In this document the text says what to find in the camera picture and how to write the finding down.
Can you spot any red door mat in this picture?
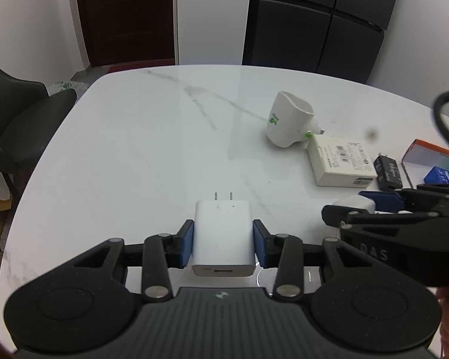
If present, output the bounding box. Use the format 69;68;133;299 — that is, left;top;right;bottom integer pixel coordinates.
108;58;175;73

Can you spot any black USB charger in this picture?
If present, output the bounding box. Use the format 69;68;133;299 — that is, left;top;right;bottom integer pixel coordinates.
374;155;403;191

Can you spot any dark brown door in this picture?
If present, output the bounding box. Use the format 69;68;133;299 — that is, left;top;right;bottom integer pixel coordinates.
77;0;175;66

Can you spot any white rectangular charger box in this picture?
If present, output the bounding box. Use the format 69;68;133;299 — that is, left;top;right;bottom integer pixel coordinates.
307;135;377;188

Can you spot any white round plug adapter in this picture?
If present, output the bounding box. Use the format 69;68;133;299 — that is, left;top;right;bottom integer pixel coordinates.
266;91;324;148

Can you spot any black refrigerator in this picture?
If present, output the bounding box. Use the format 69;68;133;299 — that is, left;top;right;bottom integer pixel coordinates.
242;0;395;83

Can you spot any white green plastic bag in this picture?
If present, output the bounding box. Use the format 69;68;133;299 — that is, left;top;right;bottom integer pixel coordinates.
47;80;90;98

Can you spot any blue tin case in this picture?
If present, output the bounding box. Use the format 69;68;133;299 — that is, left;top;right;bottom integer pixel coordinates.
424;166;449;185

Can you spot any orange white cardboard box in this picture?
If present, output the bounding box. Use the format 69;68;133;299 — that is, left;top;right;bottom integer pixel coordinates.
401;139;449;188

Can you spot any black strap loop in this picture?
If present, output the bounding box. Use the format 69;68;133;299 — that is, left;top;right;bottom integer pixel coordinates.
432;90;449;165

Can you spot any dark grey chair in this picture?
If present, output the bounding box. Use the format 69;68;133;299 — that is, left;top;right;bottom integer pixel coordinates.
0;68;77;197

